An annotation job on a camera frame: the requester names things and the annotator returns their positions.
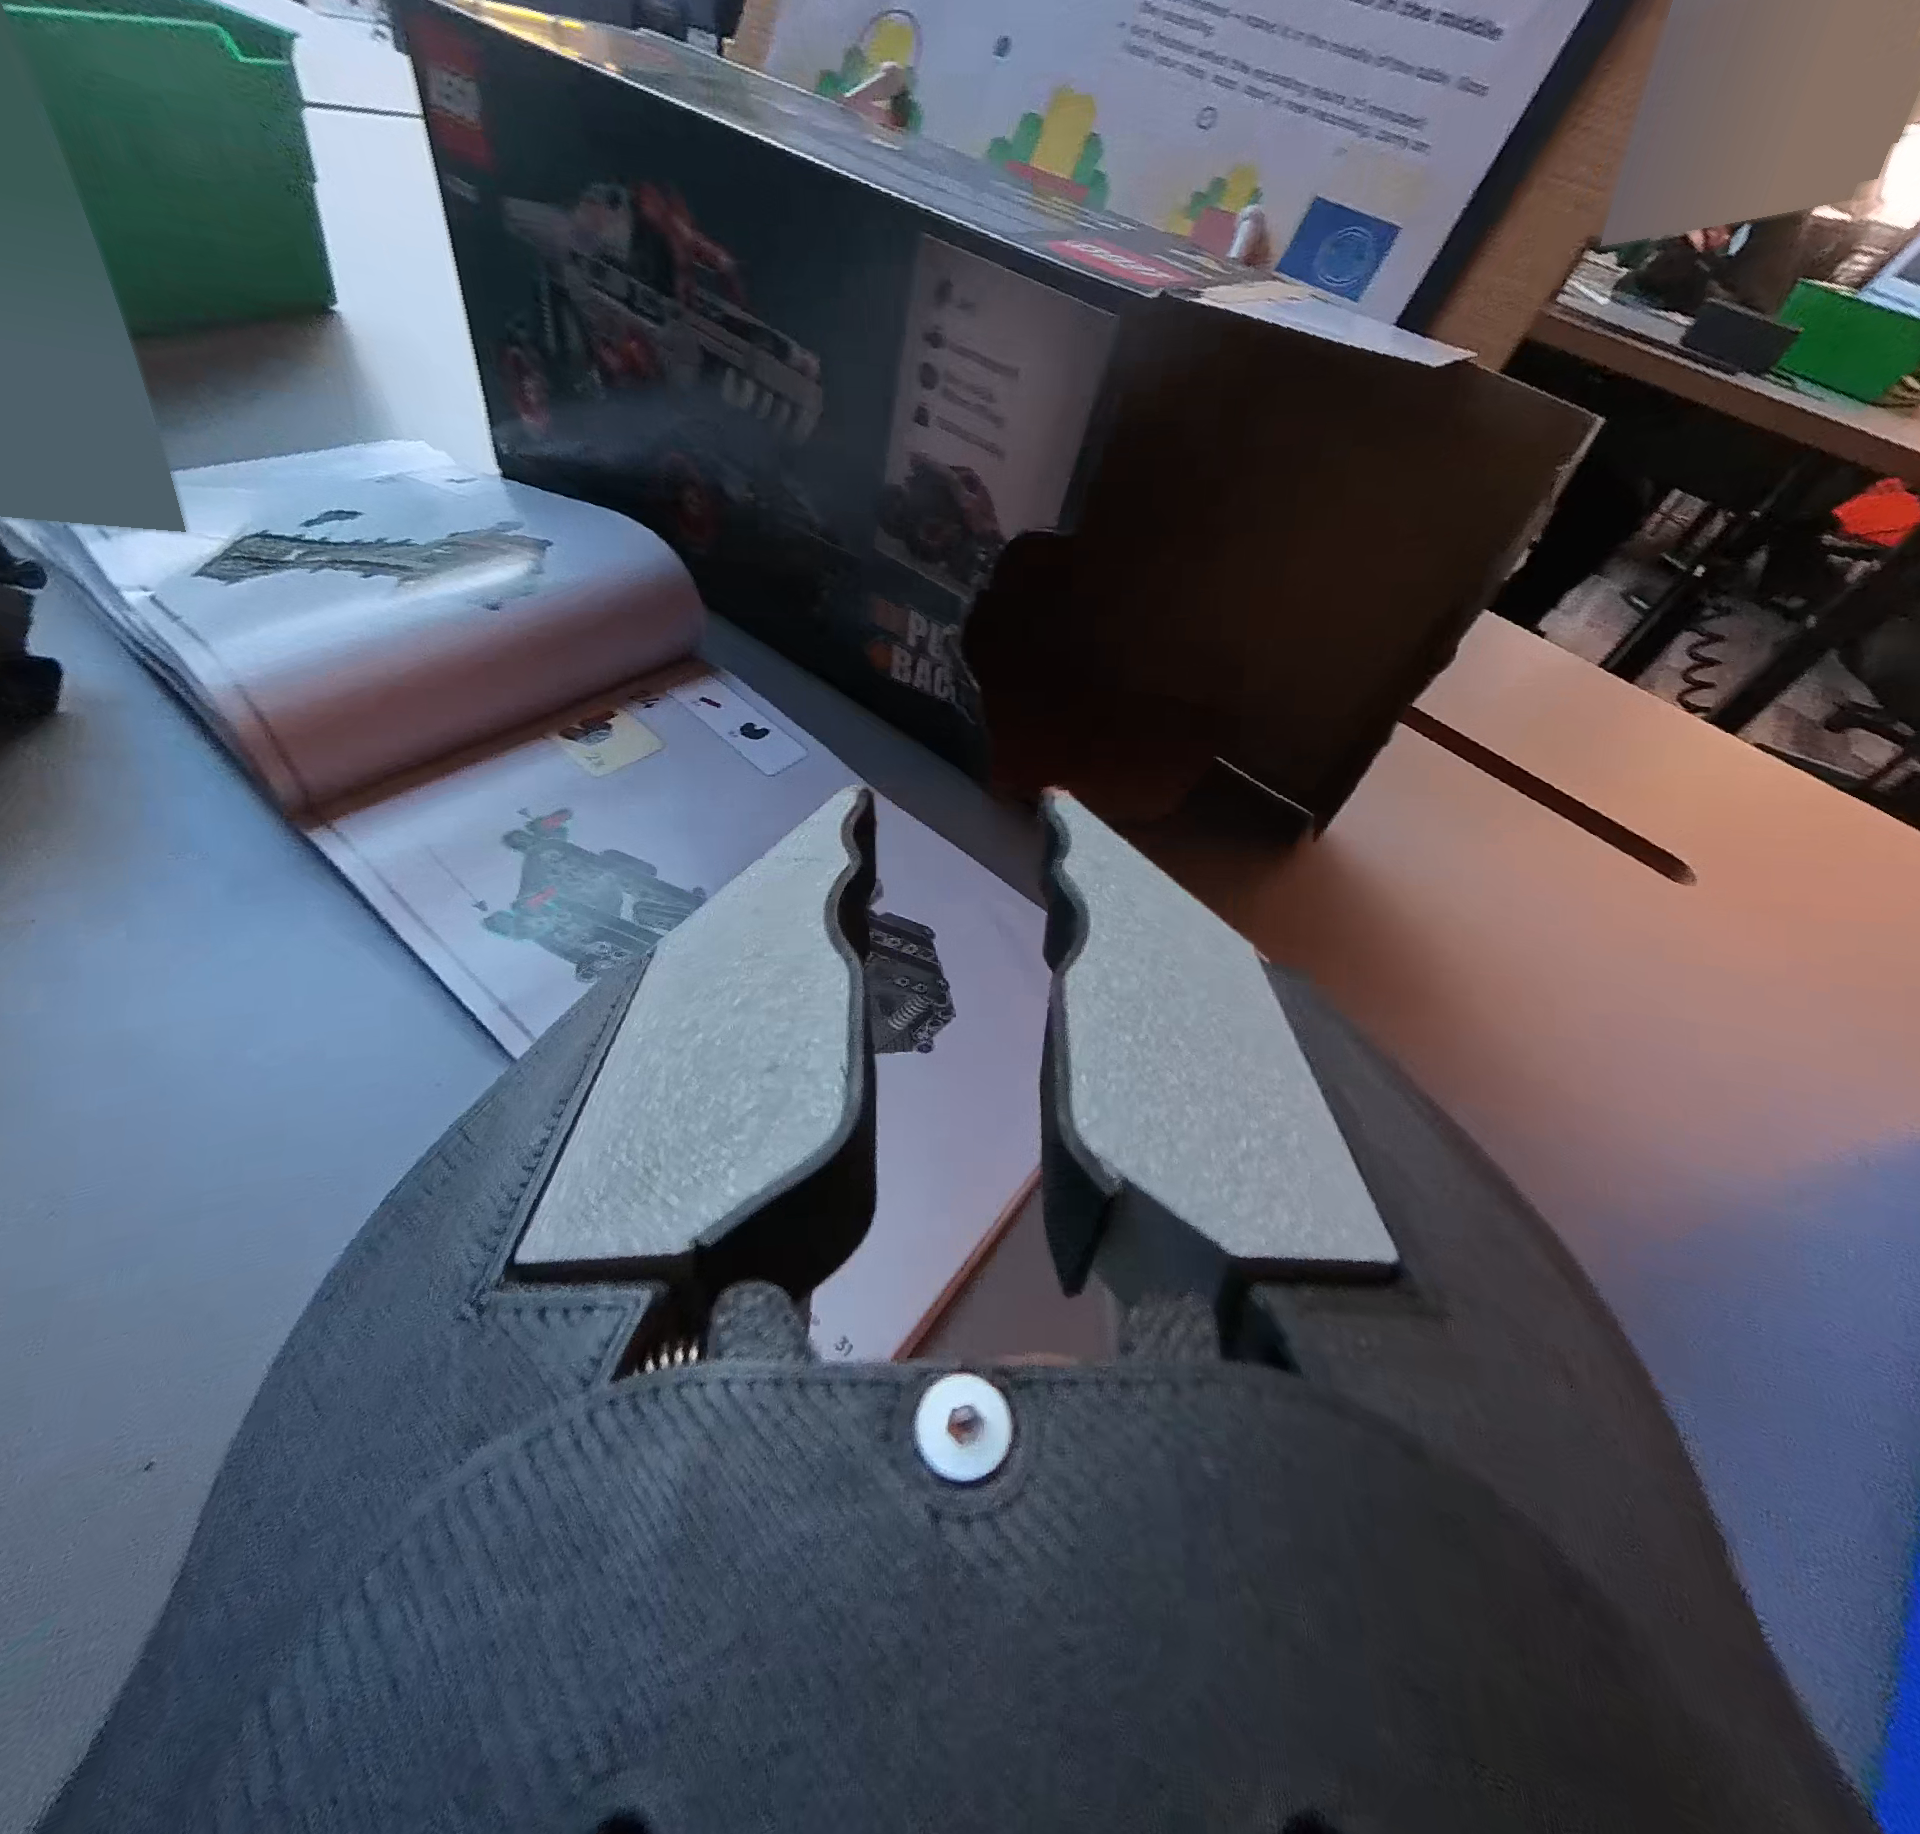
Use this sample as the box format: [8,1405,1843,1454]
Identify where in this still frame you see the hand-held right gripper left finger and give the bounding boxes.
[515,785,880,1293]

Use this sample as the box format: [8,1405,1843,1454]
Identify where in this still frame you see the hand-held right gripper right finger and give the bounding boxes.
[1040,792,1402,1359]

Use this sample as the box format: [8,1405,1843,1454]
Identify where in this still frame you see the lego instruction booklet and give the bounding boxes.
[0,461,1053,1363]

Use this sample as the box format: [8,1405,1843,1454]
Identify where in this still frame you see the black lego set box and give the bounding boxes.
[392,0,1603,838]

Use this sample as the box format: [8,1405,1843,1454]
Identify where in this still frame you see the partly built lego truck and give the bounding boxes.
[0,544,65,734]

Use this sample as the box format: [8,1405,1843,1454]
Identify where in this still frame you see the cardboard display board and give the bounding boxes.
[727,0,1706,384]

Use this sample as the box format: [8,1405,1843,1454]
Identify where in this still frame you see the black electronic device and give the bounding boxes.
[1679,304,1800,375]

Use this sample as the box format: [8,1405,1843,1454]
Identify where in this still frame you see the green bin on wooden table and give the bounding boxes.
[1778,280,1920,404]

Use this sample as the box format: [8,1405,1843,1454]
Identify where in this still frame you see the white instruction poster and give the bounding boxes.
[764,0,1650,323]

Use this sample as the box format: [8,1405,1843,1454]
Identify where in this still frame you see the green plastic bin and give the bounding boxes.
[0,0,339,338]

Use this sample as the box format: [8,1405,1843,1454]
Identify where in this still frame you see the wooden table with dark frame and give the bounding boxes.
[1530,294,1920,734]

